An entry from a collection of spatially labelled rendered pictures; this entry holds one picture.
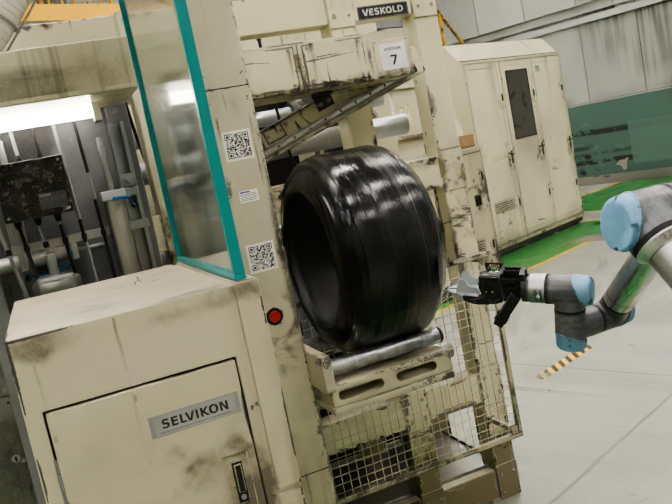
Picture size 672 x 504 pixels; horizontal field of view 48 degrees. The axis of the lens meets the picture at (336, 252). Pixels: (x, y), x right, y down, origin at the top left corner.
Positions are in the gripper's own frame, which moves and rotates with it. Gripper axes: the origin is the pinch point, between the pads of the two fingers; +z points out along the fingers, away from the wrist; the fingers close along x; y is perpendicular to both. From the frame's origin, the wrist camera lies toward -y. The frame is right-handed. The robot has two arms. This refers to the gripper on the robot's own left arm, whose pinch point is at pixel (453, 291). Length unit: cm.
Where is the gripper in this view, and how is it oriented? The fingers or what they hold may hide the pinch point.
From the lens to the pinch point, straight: 200.7
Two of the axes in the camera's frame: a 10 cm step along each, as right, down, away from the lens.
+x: -3.9, 5.3, -7.6
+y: -2.2, -8.5, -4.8
